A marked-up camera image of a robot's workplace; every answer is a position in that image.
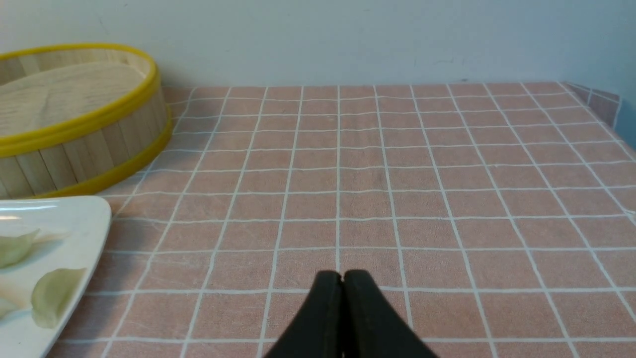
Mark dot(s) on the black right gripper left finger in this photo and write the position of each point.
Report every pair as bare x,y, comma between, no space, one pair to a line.
314,330

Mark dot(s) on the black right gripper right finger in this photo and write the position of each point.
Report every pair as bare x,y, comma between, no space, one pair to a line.
375,328

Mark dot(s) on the white rectangular plate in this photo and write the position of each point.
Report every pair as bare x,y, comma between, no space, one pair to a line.
72,235

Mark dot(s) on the yellow rimmed bamboo steamer basket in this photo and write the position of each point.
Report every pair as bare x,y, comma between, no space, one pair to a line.
78,118

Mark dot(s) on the green dumpling under gripper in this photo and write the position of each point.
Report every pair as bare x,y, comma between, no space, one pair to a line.
14,249

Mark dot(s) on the pink checkered tablecloth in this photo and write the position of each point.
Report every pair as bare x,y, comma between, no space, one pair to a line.
497,219

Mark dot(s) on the green dumpling right edge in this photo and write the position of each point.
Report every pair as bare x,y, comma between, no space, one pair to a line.
52,294

